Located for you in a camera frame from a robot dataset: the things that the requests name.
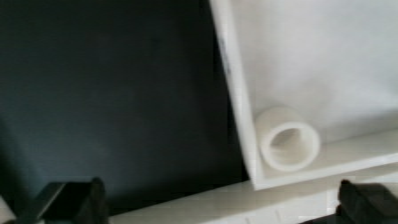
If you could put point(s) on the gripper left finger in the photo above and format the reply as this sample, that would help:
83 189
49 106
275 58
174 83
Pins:
69 204

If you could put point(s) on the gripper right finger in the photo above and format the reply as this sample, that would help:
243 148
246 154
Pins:
369 204

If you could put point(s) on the white square table top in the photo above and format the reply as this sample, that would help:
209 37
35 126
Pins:
310 54

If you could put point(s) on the white U-shaped fence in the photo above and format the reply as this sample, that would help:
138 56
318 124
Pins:
238 205

